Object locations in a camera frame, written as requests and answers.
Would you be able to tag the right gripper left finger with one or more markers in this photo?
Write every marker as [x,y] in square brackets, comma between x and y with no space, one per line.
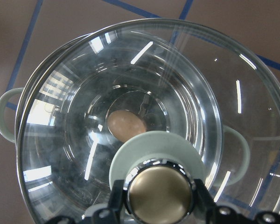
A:
[105,213]

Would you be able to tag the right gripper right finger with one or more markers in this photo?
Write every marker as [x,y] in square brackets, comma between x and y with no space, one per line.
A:
[207,210]

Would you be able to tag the brown egg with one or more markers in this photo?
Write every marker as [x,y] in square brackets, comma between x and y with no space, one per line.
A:
[124,125]

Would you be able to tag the glass pot lid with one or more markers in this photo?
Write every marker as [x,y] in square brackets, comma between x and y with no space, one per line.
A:
[248,98]

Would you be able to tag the pale green cooking pot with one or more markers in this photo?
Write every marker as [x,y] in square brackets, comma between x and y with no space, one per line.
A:
[65,147]

